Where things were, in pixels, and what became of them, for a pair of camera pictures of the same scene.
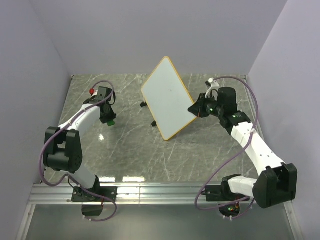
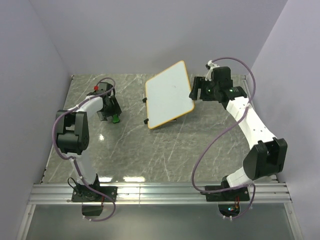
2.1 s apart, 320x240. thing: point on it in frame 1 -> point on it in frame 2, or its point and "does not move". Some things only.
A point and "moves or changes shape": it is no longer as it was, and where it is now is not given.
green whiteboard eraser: (111, 123) moves or changes shape
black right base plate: (221, 193) does not move
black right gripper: (198, 108) -> (200, 82)
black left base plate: (78, 195) does not move
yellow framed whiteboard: (168, 99) moves or changes shape
